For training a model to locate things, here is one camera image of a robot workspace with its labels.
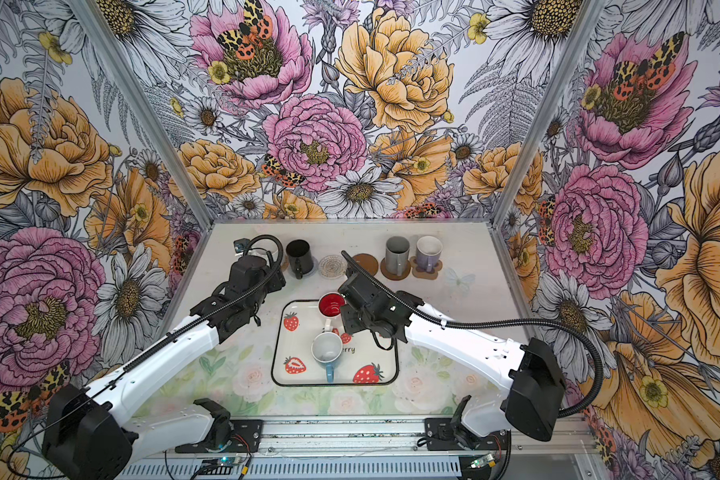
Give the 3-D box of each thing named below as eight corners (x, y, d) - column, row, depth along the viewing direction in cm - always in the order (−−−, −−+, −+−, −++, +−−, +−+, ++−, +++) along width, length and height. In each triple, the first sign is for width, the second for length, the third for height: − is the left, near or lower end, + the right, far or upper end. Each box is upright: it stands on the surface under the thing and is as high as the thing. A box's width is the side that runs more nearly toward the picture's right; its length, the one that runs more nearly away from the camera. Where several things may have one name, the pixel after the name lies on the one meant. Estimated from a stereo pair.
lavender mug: (427, 277, 107) (431, 260, 100) (408, 260, 112) (411, 242, 105) (444, 264, 111) (450, 247, 103) (425, 248, 116) (430, 231, 108)
